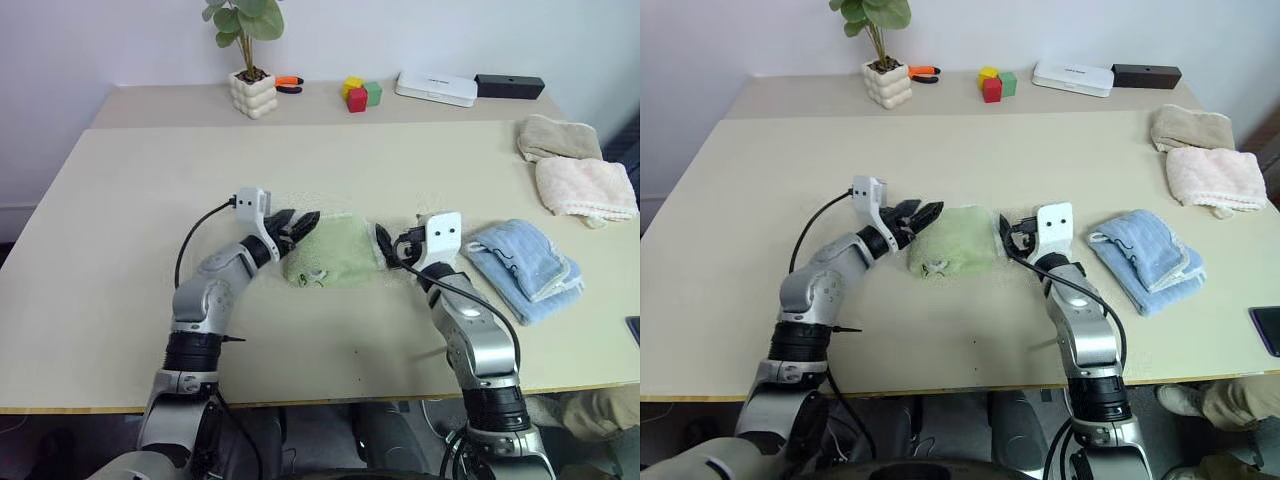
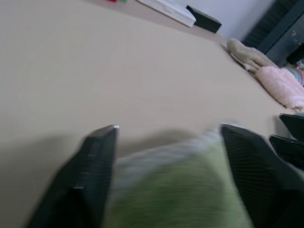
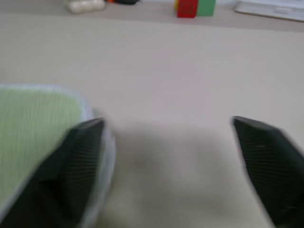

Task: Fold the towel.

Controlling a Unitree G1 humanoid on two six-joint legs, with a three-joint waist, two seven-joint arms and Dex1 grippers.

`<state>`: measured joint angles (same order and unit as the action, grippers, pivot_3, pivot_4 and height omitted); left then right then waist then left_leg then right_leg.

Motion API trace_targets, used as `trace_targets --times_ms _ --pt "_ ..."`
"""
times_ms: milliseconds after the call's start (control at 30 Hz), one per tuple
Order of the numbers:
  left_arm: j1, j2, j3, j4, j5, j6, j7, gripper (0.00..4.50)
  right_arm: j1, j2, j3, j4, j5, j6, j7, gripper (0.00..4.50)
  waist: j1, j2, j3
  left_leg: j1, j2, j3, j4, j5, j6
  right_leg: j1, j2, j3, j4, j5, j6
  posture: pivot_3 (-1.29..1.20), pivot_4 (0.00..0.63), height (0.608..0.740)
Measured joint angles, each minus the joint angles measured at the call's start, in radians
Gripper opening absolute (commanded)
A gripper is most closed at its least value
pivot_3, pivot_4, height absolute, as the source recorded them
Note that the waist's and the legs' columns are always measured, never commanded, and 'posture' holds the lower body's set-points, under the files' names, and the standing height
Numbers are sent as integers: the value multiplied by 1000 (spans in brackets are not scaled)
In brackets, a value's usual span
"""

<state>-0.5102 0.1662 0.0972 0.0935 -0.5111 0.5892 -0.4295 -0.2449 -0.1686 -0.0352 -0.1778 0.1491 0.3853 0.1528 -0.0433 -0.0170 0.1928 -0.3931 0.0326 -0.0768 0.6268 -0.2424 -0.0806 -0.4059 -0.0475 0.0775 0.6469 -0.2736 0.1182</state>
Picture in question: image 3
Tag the red wooden block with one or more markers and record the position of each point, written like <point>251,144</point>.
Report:
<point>187,8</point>

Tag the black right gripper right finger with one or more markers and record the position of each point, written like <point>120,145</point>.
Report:
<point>273,171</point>

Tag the green towel with white trim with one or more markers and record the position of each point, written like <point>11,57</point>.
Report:
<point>35,123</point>

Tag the green wooden block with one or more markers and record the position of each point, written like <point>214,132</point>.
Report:
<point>206,7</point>

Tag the flat white box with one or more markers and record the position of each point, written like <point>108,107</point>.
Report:
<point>273,9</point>

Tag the yellow wooden block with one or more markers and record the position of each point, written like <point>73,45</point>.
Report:
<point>176,4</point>

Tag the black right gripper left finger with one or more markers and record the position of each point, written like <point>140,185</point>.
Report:
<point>66,178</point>

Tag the green plant in white pot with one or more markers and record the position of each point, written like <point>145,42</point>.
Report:
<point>83,6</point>

